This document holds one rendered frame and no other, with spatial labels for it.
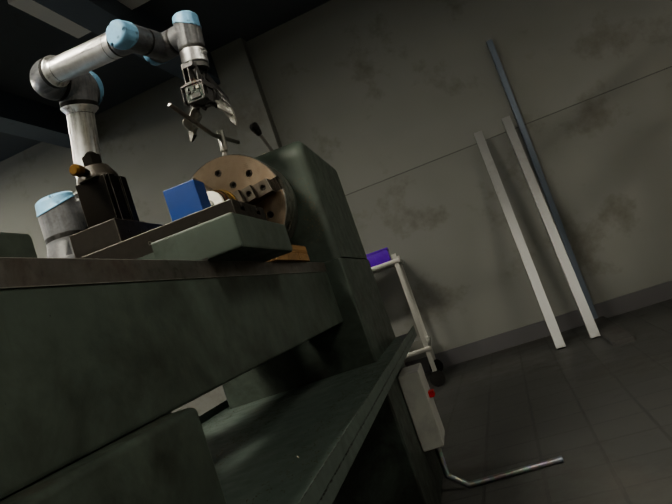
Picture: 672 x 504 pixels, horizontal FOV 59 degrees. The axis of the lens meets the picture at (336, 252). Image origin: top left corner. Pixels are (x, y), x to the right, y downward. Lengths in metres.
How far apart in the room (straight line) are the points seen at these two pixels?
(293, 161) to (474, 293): 3.10
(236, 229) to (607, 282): 4.05
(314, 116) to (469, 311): 2.02
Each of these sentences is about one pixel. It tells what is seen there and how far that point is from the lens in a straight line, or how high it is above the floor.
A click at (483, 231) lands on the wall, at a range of 4.73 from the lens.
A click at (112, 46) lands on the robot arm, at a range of 1.80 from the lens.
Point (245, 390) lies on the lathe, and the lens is 1.88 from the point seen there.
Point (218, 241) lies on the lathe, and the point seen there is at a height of 0.89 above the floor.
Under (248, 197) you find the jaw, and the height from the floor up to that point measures 1.08.
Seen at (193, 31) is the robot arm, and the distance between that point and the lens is 1.82.
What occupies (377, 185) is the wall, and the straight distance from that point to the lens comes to 4.84.
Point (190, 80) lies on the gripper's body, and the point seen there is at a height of 1.45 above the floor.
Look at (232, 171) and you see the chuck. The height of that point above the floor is 1.18.
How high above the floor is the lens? 0.73
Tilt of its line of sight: 5 degrees up
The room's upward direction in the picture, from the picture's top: 19 degrees counter-clockwise
